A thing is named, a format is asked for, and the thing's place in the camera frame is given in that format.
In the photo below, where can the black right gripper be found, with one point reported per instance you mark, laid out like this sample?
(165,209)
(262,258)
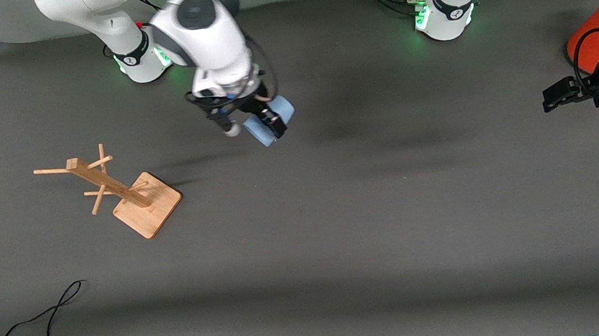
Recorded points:
(259,105)

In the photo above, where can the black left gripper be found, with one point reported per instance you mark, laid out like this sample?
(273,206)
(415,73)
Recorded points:
(590,89)

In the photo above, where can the light blue plastic cup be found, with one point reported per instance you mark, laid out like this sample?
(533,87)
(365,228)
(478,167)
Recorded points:
(256,132)

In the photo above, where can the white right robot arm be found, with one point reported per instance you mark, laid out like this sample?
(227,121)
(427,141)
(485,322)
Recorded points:
(206,38)

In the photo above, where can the wooden mug tree stand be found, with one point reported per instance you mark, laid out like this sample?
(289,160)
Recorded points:
(149,210)

